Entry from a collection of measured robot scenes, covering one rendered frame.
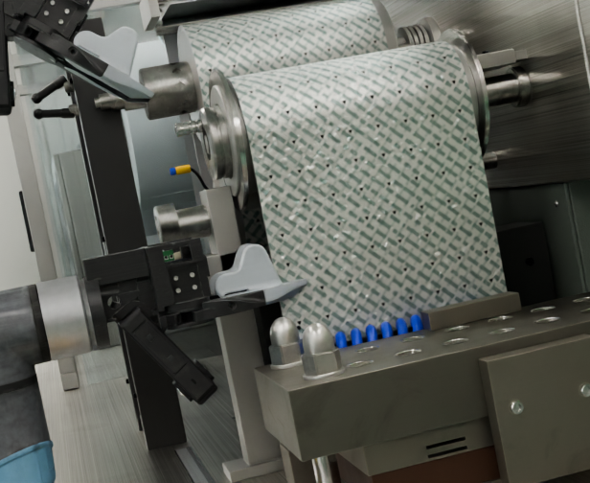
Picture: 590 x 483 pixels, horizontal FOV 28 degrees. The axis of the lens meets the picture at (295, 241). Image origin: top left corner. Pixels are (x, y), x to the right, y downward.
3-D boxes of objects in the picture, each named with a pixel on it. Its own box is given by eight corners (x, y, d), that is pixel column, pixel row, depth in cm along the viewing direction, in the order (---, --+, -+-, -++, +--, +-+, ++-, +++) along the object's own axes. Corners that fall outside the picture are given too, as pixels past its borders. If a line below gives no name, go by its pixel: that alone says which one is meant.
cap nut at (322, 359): (299, 377, 101) (289, 326, 100) (339, 367, 101) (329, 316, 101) (308, 381, 97) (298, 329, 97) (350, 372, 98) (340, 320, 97)
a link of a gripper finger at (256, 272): (303, 234, 112) (210, 253, 110) (314, 294, 112) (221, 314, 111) (297, 234, 115) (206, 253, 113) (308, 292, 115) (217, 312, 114)
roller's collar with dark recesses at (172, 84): (147, 123, 146) (136, 72, 146) (192, 114, 147) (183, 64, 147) (150, 118, 140) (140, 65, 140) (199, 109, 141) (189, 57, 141)
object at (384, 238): (291, 363, 116) (255, 180, 115) (509, 313, 120) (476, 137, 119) (292, 364, 115) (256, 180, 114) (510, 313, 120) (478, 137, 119)
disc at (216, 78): (228, 211, 128) (202, 78, 127) (232, 210, 128) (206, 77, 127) (252, 212, 113) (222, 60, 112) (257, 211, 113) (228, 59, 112)
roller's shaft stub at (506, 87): (459, 119, 127) (451, 79, 127) (517, 107, 129) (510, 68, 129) (473, 115, 123) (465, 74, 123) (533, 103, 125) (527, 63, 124)
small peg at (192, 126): (176, 138, 120) (173, 126, 120) (203, 133, 120) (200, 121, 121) (177, 134, 118) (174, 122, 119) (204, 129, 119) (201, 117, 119)
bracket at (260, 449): (219, 474, 126) (164, 197, 125) (277, 461, 127) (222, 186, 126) (227, 485, 121) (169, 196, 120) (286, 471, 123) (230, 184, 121)
